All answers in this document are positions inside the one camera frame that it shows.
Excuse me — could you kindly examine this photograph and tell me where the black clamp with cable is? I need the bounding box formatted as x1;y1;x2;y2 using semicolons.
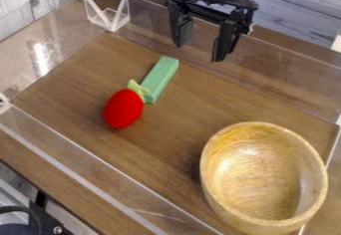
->
0;190;75;235

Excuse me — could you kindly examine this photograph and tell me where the clear acrylic table barrier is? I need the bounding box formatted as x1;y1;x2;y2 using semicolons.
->
0;0;341;235

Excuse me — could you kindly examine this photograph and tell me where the wooden bowl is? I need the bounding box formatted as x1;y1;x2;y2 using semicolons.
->
199;121;328;235

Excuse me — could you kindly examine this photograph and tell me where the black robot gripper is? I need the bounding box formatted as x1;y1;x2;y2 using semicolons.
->
169;0;258;62

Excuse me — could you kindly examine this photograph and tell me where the red felt strawberry toy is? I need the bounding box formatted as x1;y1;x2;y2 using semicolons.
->
103;80;150;129

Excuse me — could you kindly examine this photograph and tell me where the clear acrylic corner bracket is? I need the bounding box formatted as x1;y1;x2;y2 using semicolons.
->
84;0;131;32

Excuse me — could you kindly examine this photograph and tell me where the green rectangular block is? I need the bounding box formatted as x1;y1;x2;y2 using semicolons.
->
142;56;178;104

